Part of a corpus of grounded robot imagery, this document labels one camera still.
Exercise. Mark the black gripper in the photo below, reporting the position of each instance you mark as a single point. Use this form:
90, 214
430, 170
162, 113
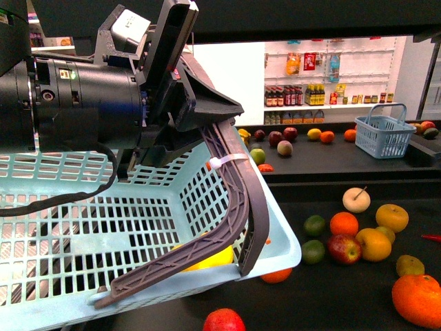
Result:
175, 94

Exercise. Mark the yellow lemon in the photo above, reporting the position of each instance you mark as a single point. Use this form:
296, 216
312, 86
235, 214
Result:
224, 257

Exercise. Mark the light teal plastic basket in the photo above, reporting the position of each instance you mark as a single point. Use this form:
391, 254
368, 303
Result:
53, 262

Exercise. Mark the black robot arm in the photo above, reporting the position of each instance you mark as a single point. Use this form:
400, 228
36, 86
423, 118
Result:
137, 95

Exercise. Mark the white sauce shelf unit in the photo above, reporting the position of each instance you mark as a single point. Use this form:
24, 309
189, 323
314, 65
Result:
321, 80

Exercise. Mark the far lemon on tray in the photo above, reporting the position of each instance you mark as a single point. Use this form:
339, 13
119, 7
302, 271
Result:
314, 134

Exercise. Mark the far orange beside lemon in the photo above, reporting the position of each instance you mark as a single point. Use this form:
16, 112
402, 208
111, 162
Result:
327, 137

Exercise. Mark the black fruit display shelf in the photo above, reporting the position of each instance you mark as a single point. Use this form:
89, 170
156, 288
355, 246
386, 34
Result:
326, 296

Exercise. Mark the white zip tie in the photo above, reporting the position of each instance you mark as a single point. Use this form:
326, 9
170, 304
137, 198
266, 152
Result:
215, 163

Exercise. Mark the far green apple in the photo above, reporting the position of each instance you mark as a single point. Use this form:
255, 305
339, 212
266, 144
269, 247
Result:
258, 155

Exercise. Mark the far dark red apple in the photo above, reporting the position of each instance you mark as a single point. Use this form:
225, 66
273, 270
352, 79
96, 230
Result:
274, 138

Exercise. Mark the far peach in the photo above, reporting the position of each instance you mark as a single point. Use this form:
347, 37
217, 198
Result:
285, 148

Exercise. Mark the far orange near basket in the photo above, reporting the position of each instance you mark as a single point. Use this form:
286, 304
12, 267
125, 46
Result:
350, 135

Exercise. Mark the green lime upper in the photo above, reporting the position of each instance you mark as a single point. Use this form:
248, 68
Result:
314, 225

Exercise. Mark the green lime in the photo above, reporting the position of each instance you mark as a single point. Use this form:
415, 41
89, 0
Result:
313, 252
314, 225

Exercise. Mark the large orange front left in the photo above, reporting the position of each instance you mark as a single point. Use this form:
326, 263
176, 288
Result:
277, 276

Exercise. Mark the large orange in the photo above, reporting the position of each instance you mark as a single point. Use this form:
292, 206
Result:
416, 298
277, 276

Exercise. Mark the green lime lower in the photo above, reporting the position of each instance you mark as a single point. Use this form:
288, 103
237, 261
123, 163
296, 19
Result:
313, 252

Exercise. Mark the white pear with stem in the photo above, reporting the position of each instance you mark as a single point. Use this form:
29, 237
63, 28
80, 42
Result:
356, 200

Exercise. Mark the orange near yellow apples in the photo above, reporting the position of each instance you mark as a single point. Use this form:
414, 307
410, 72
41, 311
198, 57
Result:
344, 223

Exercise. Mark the blue plastic basket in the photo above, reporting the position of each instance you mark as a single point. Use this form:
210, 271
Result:
384, 137

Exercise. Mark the red pomegranate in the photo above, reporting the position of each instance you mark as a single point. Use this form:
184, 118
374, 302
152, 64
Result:
224, 319

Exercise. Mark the red apple front tray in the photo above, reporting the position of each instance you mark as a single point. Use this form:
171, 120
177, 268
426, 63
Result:
344, 249

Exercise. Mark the yellow apple right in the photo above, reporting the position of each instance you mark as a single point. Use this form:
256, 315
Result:
392, 216

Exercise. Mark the yellow orange apple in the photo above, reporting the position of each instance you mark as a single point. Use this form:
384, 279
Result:
375, 245

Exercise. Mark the small yellow-green fruit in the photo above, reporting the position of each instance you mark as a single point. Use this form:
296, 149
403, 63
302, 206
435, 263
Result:
390, 234

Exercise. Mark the brown kiwi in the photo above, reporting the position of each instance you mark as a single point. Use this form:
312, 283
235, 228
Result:
407, 264

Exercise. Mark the red chili pepper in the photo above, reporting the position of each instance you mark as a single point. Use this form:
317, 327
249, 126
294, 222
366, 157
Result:
432, 237

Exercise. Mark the large orange right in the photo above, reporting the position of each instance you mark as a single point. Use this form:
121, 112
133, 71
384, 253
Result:
416, 298

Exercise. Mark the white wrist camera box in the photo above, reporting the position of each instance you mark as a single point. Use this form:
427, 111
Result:
129, 28

